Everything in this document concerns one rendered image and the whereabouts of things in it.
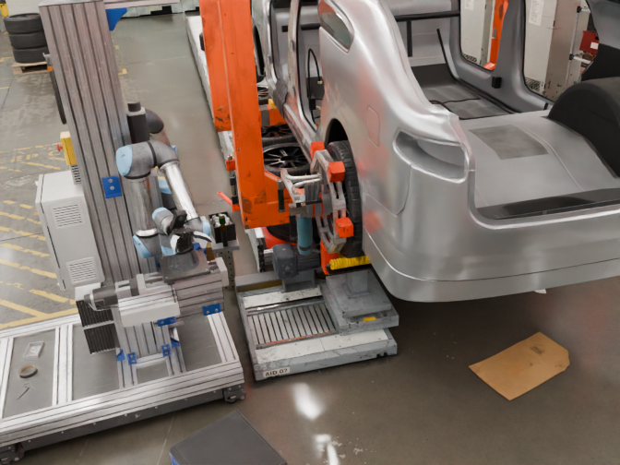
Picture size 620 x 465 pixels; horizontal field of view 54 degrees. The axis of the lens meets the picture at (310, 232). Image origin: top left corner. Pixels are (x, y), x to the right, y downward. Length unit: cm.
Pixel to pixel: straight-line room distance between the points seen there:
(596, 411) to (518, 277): 104
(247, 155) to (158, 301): 117
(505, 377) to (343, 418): 93
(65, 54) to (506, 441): 266
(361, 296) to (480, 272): 123
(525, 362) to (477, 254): 128
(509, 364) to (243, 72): 222
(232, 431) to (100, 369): 98
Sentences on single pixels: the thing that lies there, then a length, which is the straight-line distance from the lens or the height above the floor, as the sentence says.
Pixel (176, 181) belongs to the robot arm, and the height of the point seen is 131.
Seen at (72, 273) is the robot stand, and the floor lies 85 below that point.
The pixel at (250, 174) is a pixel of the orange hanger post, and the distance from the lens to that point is 373.
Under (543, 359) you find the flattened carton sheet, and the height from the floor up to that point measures 1.
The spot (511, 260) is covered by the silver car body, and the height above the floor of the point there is 101.
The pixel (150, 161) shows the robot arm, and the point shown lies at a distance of 271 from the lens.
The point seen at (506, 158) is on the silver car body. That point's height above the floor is 102.
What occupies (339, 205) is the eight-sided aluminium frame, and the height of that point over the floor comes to 96.
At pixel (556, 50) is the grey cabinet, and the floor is 70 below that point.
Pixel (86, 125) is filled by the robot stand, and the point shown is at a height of 153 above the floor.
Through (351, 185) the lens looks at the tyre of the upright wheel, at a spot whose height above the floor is 105.
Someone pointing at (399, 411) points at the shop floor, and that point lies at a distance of 332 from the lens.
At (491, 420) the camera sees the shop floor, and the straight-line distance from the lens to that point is 334.
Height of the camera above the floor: 236
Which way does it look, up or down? 29 degrees down
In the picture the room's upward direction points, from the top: 3 degrees counter-clockwise
